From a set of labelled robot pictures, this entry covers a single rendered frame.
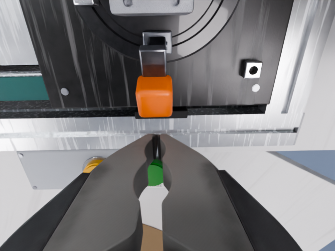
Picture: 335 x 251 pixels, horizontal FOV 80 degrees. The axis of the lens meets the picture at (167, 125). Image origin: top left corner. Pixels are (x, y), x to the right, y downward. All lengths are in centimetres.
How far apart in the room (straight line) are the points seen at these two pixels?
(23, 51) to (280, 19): 28
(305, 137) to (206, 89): 27
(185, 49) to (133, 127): 11
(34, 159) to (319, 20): 36
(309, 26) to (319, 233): 53
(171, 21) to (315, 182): 45
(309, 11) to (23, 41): 31
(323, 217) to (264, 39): 49
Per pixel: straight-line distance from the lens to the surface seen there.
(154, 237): 53
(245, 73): 21
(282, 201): 54
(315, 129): 45
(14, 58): 32
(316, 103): 42
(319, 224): 65
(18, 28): 31
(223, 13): 19
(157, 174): 27
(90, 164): 28
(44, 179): 34
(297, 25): 25
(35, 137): 30
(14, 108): 33
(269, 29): 23
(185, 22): 19
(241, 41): 22
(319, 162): 187
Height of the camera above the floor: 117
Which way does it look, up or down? 62 degrees down
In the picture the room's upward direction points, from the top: 179 degrees clockwise
